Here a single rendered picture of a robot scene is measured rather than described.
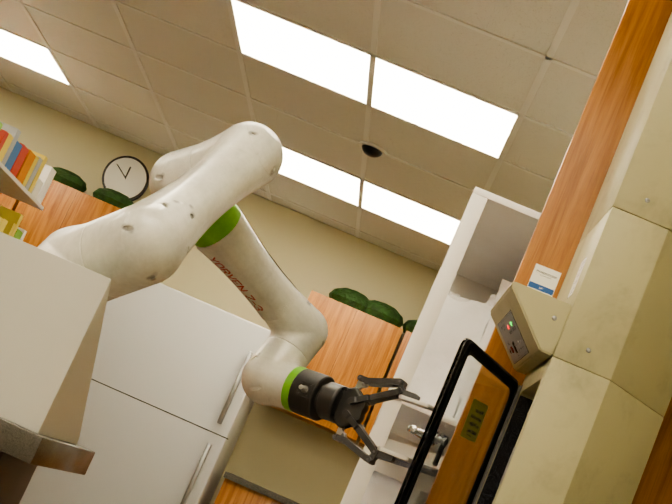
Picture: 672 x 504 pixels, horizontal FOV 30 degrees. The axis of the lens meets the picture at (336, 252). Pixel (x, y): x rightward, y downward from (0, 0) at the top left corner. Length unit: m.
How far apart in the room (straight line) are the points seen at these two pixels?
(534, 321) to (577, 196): 0.52
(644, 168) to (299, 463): 5.62
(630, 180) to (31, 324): 1.13
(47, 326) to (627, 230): 1.08
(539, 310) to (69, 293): 0.88
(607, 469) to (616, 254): 0.39
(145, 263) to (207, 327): 5.28
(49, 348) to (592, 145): 1.39
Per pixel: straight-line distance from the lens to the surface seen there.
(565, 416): 2.27
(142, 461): 7.19
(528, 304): 2.28
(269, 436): 7.81
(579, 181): 2.74
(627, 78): 2.83
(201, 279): 7.96
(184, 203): 2.03
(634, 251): 2.34
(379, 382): 2.44
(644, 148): 2.39
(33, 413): 1.81
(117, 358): 7.26
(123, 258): 1.94
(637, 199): 2.36
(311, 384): 2.46
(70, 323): 1.81
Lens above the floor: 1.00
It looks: 11 degrees up
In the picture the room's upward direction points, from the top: 24 degrees clockwise
